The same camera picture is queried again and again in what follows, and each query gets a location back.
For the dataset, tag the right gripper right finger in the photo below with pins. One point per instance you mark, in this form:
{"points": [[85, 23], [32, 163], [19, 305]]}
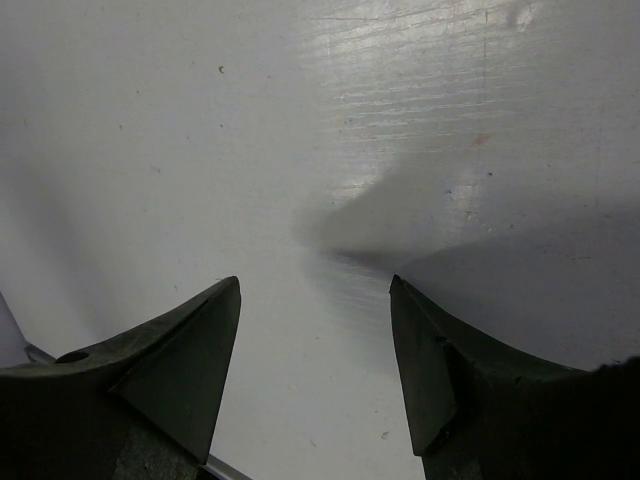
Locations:
{"points": [[478, 408]]}

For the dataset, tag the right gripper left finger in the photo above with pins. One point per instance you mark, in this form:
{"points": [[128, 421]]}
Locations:
{"points": [[140, 405]]}

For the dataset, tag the front aluminium rail frame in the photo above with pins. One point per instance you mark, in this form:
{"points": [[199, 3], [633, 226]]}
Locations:
{"points": [[216, 469]]}

